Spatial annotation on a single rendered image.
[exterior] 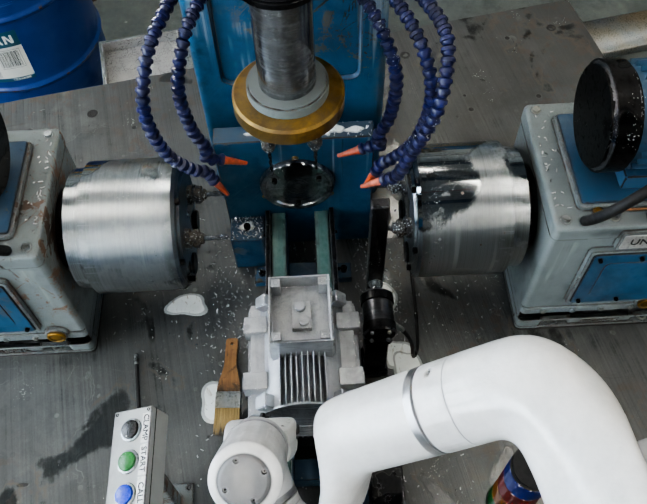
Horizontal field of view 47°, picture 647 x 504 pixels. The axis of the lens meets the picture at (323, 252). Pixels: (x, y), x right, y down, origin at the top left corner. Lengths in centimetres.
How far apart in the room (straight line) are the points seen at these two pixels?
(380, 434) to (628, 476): 24
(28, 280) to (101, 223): 17
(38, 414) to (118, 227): 45
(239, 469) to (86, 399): 76
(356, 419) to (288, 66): 55
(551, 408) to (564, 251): 71
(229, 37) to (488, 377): 87
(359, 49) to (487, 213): 38
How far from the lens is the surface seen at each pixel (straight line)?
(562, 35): 217
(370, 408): 76
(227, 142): 139
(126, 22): 350
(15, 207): 137
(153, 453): 120
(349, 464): 79
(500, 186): 132
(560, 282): 145
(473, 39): 211
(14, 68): 283
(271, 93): 115
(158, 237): 130
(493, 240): 133
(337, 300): 124
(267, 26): 106
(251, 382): 121
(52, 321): 152
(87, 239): 133
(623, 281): 147
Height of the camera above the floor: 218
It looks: 58 degrees down
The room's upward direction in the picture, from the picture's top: 2 degrees counter-clockwise
